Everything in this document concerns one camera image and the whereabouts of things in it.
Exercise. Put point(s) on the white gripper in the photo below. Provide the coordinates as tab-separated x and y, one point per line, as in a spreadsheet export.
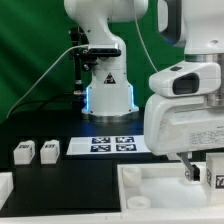
182	125

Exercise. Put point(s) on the white square tabletop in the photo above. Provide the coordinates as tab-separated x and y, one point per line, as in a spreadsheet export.
164	186

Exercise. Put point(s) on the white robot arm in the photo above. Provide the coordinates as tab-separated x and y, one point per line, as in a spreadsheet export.
161	58

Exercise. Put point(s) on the white marker sheet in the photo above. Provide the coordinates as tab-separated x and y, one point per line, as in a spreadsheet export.
107	145

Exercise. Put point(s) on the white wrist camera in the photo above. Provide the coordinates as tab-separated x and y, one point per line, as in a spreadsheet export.
186	79

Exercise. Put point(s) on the black camera stand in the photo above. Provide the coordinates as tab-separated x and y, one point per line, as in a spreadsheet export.
78	60

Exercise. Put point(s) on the white bracket left edge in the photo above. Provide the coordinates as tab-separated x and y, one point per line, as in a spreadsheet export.
6	187

